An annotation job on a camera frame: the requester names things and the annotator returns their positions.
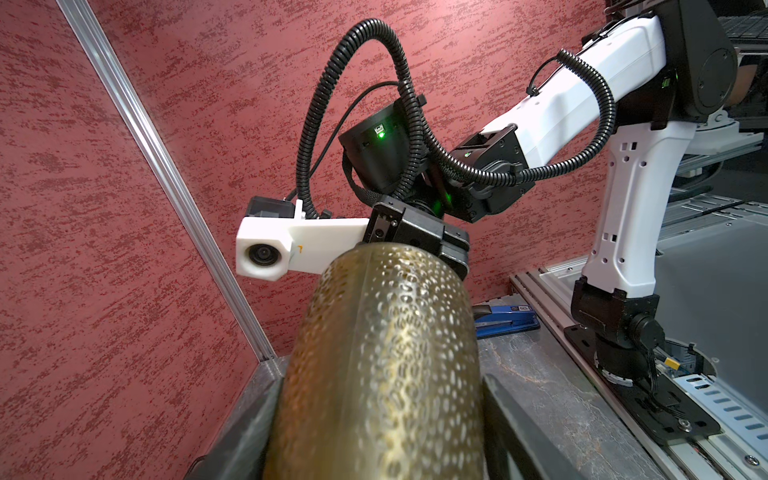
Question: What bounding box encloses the olive green glass cup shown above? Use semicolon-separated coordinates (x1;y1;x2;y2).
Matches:
264;243;484;479

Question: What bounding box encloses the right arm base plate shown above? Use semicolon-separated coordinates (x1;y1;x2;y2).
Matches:
564;326;722;446

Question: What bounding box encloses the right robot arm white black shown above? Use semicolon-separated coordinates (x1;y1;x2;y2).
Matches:
341;1;737;386

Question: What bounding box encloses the blue stapler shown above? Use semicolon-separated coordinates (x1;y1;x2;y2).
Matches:
472;304;540;340

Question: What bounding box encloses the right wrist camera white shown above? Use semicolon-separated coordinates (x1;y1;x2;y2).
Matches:
235;196;368;281

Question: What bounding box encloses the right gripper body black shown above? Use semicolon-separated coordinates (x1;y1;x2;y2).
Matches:
362;200;470;280

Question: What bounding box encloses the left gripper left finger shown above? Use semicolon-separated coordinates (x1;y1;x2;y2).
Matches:
185;379;282;480

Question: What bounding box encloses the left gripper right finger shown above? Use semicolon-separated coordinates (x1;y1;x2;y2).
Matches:
482;374;583;480

